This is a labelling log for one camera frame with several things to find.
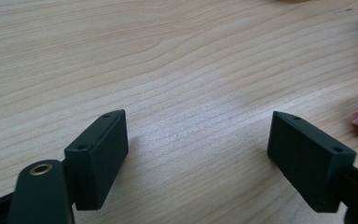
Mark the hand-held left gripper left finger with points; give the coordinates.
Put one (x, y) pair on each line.
(101, 155)

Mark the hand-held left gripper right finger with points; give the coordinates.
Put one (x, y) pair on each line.
(304, 161)

